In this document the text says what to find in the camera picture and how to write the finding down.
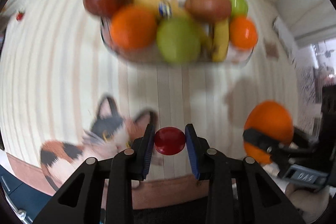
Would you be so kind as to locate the large yellow banana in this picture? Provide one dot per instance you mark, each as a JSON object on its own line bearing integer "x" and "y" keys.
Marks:
{"x": 215, "y": 41}

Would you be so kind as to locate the floral ceramic tray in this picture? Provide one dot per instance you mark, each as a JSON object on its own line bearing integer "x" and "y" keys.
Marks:
{"x": 151, "y": 55}

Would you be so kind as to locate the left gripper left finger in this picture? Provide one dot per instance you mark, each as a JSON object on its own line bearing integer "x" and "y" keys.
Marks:
{"x": 80, "y": 198}

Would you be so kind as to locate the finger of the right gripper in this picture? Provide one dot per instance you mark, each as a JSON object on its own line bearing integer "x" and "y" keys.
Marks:
{"x": 258, "y": 145}
{"x": 302, "y": 139}

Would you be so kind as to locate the cat shaped mat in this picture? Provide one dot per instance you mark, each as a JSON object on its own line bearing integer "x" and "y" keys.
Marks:
{"x": 109, "y": 134}

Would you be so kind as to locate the green apple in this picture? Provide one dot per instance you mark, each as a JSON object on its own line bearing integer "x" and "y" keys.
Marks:
{"x": 178, "y": 40}
{"x": 239, "y": 8}

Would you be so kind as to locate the orange fruit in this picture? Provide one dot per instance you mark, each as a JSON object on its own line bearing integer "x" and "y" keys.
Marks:
{"x": 133, "y": 28}
{"x": 272, "y": 120}
{"x": 243, "y": 33}

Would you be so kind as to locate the white paper towel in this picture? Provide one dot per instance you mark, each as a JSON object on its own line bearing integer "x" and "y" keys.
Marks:
{"x": 286, "y": 39}

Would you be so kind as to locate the small red cherry tomato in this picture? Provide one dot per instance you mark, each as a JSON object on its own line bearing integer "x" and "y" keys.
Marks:
{"x": 20, "y": 15}

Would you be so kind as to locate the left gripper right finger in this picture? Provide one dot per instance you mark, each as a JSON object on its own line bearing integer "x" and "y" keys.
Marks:
{"x": 240, "y": 191}

